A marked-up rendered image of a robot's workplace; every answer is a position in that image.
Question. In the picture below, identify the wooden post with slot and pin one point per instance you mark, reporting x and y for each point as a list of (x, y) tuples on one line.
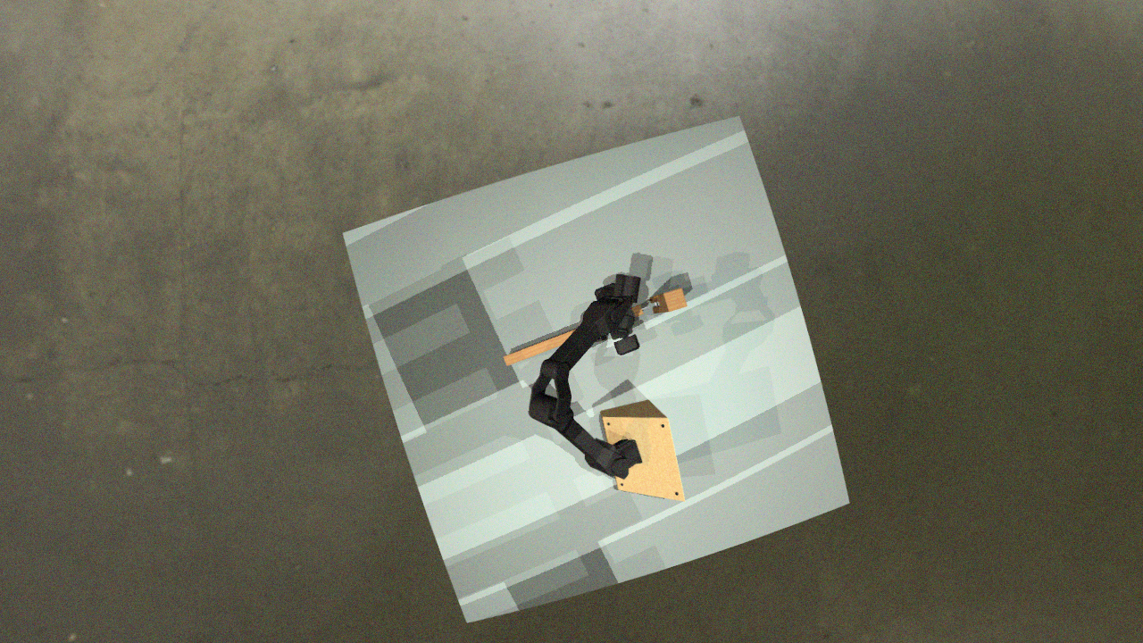
[(668, 301)]

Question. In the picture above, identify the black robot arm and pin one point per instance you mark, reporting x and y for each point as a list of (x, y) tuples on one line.
[(608, 314)]

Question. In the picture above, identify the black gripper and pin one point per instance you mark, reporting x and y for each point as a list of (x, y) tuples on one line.
[(626, 345)]

